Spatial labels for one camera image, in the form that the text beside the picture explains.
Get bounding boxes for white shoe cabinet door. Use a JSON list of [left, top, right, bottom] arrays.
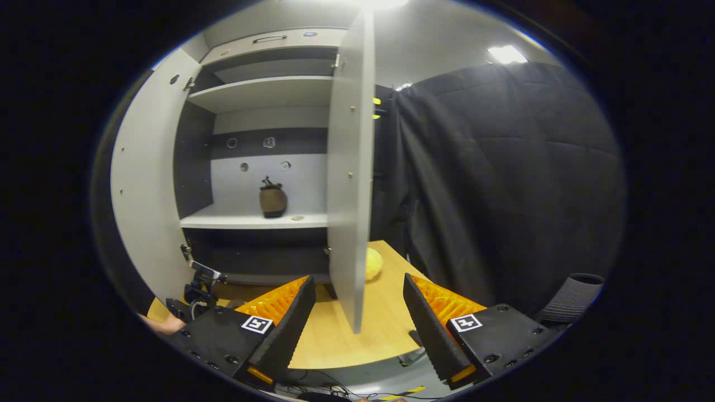
[[326, 8, 376, 334], [110, 47, 203, 305]]

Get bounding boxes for ceiling light panel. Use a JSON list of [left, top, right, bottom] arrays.
[[346, 0, 411, 11], [488, 45, 529, 65]]

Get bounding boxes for brown fuzzy shoe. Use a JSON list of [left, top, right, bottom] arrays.
[[259, 176, 289, 219]]

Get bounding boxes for white shoe cabinet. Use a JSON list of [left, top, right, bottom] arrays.
[[173, 27, 341, 286]]

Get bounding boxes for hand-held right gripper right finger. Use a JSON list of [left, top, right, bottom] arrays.
[[403, 272, 559, 390]]

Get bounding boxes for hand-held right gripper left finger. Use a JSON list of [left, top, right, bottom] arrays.
[[172, 275, 317, 390]]

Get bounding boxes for yellow plush ball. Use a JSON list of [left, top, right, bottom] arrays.
[[365, 247, 384, 282]]

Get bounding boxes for white cabinet drawer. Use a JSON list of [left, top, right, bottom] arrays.
[[200, 28, 348, 66]]

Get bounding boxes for black backdrop cloth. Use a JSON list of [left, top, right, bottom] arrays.
[[91, 70, 157, 316], [369, 61, 625, 322]]

